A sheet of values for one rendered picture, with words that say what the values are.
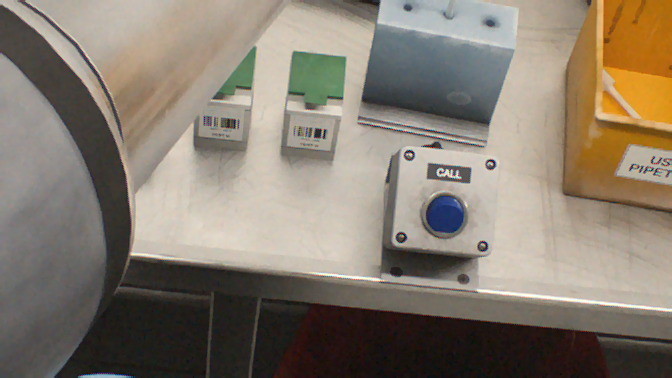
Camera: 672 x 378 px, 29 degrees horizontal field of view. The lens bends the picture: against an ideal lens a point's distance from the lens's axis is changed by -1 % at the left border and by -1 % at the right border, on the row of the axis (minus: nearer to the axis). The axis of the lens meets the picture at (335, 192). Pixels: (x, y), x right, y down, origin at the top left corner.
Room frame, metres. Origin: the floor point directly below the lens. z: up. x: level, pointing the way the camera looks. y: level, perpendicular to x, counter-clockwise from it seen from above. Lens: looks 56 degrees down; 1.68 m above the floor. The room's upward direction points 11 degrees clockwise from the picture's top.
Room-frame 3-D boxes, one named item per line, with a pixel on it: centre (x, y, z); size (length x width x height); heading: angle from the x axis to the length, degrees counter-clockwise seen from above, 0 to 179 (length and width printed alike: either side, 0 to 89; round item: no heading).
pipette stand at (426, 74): (0.65, -0.06, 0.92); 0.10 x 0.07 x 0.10; 90
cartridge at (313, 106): (0.60, 0.03, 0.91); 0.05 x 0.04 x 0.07; 6
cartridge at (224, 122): (0.59, 0.09, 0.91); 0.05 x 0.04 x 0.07; 6
